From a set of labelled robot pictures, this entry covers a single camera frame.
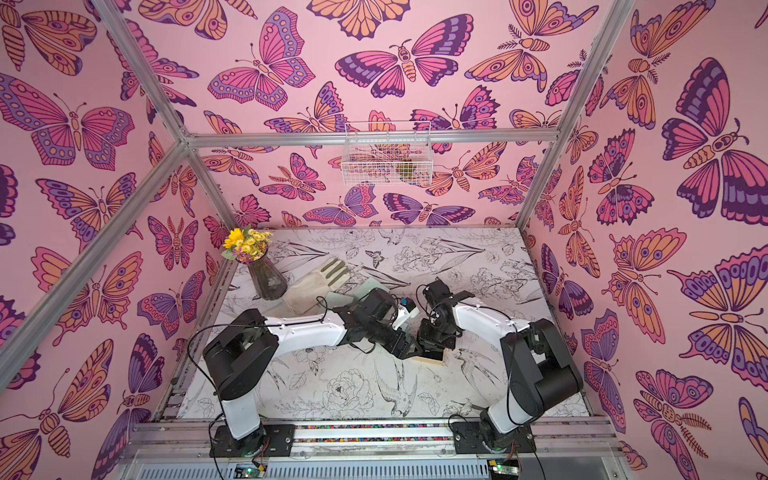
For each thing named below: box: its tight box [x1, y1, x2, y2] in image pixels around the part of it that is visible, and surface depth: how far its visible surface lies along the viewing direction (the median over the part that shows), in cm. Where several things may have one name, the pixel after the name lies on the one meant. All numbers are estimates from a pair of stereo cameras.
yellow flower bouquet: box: [222, 224, 274, 263], surface depth 86 cm
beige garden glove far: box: [265, 257, 351, 316], surface depth 105 cm
